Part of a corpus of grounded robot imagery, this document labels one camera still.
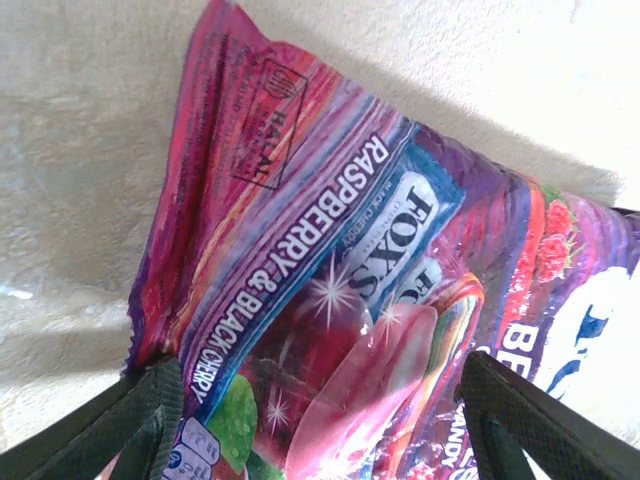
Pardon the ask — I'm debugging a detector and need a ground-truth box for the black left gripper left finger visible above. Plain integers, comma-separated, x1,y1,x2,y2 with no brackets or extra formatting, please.
0,357,184,480

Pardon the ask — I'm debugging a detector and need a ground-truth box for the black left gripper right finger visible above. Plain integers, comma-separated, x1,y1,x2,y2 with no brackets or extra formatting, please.
457,349,640,480

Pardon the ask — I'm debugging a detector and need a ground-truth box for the purple Fox's candy bag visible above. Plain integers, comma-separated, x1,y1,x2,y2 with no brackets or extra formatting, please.
122,0,640,480

